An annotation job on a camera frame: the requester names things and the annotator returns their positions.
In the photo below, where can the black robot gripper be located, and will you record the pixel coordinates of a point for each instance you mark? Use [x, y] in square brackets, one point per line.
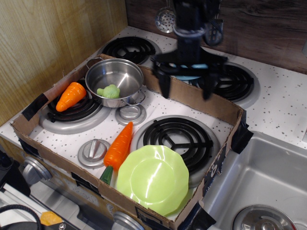
[191, 60]

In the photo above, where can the green toy broccoli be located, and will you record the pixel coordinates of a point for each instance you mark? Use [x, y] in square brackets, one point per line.
[111, 91]

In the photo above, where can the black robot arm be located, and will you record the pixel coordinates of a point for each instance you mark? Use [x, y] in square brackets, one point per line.
[196, 22]

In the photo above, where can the small steel pan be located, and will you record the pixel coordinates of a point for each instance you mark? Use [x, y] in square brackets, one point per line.
[124, 74]

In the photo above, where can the blue plastic bowl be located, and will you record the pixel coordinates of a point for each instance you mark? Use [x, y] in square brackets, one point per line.
[188, 78]

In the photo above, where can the hanging steel slotted spatula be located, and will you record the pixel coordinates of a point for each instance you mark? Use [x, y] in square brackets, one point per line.
[214, 31]

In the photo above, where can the rear left black burner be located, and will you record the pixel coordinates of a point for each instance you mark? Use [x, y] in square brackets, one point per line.
[135, 49]

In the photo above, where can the silver stove knob upper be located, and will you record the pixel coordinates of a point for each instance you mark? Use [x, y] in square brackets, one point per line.
[133, 113]

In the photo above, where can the silver stove knob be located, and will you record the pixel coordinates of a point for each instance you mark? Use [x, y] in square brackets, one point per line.
[133, 113]
[91, 154]

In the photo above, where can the front right black burner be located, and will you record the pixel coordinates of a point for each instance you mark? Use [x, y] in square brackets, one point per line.
[190, 138]

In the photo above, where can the hanging steel strainer ladle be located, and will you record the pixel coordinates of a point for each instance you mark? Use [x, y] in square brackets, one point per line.
[165, 18]

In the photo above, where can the long orange toy carrot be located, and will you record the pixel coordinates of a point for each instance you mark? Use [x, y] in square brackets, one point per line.
[117, 153]

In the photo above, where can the light green plastic plate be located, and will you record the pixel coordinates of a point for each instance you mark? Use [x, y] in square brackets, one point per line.
[155, 177]

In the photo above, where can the short orange toy carrot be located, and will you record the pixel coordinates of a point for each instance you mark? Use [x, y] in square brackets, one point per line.
[71, 96]

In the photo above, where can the silver stove knob lower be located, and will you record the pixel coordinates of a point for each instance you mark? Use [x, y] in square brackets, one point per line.
[91, 154]

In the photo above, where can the stainless steel sink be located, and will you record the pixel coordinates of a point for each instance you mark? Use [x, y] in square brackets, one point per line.
[267, 172]

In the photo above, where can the silver sink drain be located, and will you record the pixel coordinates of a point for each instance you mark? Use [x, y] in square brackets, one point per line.
[262, 217]

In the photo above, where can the silver oven knob centre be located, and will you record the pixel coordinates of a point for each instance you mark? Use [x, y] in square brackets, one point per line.
[123, 221]

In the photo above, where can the silver oven knob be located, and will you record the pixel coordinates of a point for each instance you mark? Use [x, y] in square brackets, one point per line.
[34, 171]
[123, 221]

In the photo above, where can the silver oven knob left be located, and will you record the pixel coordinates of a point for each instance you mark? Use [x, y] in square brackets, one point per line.
[34, 171]

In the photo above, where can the yellow sponge piece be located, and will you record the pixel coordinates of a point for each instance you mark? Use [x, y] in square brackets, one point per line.
[49, 218]

